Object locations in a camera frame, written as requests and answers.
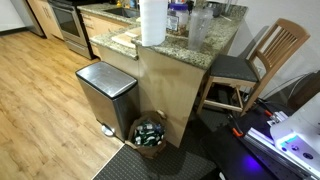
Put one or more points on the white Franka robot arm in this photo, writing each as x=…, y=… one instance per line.
x=300, y=140

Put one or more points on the clear plastic tumbler bottle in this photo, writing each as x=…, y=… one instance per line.
x=199, y=28

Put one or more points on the brown paper recycling bag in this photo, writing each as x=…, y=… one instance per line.
x=148, y=135

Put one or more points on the stainless steel trash can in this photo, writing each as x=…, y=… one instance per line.
x=110, y=96

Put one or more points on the beige cutting board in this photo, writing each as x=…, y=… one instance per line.
x=126, y=38

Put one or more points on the white paper towel roll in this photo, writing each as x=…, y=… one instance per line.
x=153, y=21

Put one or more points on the dark floor mat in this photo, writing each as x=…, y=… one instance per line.
x=173, y=163

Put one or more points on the blue lid plastic jar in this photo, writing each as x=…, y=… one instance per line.
x=178, y=18

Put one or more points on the wooden chair grey seat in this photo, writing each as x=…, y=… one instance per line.
x=233, y=68

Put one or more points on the kitchen sink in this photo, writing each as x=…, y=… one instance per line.
x=123, y=12

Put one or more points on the orange clamp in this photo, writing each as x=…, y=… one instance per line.
x=237, y=132

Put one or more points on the black coffee maker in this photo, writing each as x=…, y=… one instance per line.
x=216, y=9

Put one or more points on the stainless steel oven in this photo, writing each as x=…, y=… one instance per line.
x=71, y=25

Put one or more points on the beige lower kitchen cabinets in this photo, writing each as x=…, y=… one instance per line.
x=45, y=16

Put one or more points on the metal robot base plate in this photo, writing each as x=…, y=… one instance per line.
x=263, y=146

